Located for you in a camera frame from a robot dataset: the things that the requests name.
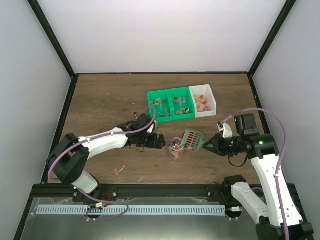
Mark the green slotted scoop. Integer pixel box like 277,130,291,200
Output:
181,128,205,153

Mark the clear plastic jar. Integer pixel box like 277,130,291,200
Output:
168,137,185,161

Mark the white candy bin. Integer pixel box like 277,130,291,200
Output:
189,84,217,118

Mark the green double candy bin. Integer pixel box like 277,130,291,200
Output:
147,87,196,123

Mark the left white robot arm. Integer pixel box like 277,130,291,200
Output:
47,113,166,202

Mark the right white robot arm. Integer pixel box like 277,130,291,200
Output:
203,113,314,240

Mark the light blue slotted strip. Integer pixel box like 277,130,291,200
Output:
35,204,226,216

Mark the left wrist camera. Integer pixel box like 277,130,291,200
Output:
147,120,158,134

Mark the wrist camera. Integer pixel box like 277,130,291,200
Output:
217,121,233,139
147,120,158,134

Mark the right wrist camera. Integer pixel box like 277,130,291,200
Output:
217,121,233,139

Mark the spilled candy near rail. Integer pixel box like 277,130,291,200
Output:
138,176,146,182

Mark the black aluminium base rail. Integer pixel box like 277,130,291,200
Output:
30,183,238,204

